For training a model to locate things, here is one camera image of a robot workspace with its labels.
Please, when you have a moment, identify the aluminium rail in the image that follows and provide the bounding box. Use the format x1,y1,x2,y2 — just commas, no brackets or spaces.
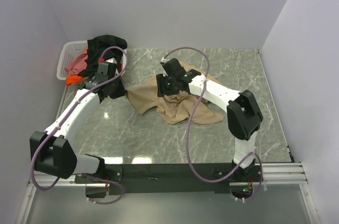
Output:
263,163,308,185

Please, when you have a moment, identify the black t-shirt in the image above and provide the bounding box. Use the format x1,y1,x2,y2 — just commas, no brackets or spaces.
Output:
79,34,128,76

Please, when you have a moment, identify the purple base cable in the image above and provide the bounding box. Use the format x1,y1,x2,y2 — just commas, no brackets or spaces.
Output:
86,179,127,205

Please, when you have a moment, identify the black base beam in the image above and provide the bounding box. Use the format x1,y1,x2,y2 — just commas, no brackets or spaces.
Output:
75,163,260,199

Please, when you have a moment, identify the beige t-shirt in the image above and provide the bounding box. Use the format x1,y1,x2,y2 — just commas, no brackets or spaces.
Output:
127,76,225,124

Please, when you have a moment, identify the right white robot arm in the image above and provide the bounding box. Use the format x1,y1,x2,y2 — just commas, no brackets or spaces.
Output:
156,58,263,183

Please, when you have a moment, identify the orange t-shirt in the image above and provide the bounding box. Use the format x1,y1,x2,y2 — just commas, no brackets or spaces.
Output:
65,75,86,87

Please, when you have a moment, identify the white plastic basket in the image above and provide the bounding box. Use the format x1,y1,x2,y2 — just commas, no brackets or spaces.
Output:
57,35,128,80

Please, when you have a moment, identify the pink t-shirt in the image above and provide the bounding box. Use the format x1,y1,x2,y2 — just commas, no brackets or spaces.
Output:
65,48,88,76

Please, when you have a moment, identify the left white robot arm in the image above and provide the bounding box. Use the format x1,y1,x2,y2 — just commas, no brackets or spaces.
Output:
30,58,126,183

